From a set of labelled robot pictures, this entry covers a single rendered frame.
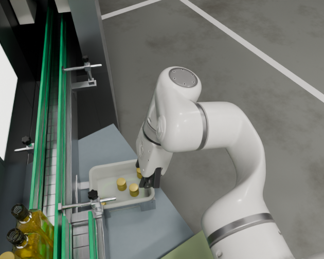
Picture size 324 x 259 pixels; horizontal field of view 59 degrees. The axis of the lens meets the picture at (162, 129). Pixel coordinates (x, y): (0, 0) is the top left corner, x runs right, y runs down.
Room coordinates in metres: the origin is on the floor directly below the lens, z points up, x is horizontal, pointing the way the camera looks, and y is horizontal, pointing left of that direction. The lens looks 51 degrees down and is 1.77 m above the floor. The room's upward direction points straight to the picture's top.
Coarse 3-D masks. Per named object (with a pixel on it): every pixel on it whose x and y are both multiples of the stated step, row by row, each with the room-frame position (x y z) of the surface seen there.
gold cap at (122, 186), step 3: (117, 180) 0.52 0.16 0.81; (120, 180) 0.52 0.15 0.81; (123, 180) 0.52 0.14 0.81; (117, 183) 0.51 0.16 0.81; (120, 183) 0.51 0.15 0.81; (123, 183) 0.51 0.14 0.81; (117, 186) 0.51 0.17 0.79; (120, 186) 0.50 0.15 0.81; (123, 186) 0.50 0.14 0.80; (126, 186) 0.51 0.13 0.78; (120, 189) 0.50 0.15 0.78; (123, 189) 0.50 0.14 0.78
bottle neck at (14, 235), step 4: (16, 228) 0.22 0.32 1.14; (8, 232) 0.22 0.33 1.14; (12, 232) 0.22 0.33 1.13; (16, 232) 0.22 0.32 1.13; (20, 232) 0.22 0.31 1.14; (8, 236) 0.21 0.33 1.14; (12, 236) 0.21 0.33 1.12; (16, 236) 0.22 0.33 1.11; (20, 236) 0.21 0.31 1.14; (24, 236) 0.21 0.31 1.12; (8, 240) 0.20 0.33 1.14; (12, 240) 0.20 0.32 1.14; (16, 240) 0.20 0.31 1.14; (20, 240) 0.20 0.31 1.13; (24, 240) 0.21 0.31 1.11; (16, 244) 0.20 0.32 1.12; (20, 244) 0.20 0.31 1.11; (24, 244) 0.20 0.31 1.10
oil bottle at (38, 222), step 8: (32, 216) 0.27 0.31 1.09; (40, 216) 0.28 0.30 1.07; (16, 224) 0.25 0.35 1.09; (24, 224) 0.25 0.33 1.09; (32, 224) 0.25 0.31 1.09; (40, 224) 0.26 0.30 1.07; (48, 224) 0.28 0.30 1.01; (24, 232) 0.24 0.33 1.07; (40, 232) 0.25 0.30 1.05; (48, 232) 0.26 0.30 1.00; (48, 240) 0.25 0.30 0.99
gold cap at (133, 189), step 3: (132, 183) 0.51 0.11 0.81; (135, 183) 0.51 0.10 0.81; (129, 186) 0.50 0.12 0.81; (132, 186) 0.50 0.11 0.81; (135, 186) 0.50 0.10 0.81; (129, 189) 0.49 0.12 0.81; (132, 189) 0.48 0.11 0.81; (135, 189) 0.48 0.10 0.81; (138, 189) 0.50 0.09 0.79; (132, 192) 0.48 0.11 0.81; (135, 192) 0.48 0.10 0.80; (138, 192) 0.49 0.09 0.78; (132, 195) 0.48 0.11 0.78; (135, 195) 0.48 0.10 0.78
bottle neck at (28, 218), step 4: (16, 204) 0.28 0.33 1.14; (20, 204) 0.28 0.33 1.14; (12, 208) 0.27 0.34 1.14; (16, 208) 0.27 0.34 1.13; (20, 208) 0.28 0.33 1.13; (24, 208) 0.27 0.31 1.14; (12, 212) 0.26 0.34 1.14; (16, 212) 0.27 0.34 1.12; (20, 212) 0.26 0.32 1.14; (24, 212) 0.26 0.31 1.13; (28, 212) 0.27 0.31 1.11; (16, 216) 0.25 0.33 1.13; (20, 216) 0.26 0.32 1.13; (24, 216) 0.26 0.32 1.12; (28, 216) 0.27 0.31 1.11; (20, 220) 0.25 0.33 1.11; (24, 220) 0.26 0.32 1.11; (28, 220) 0.26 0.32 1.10
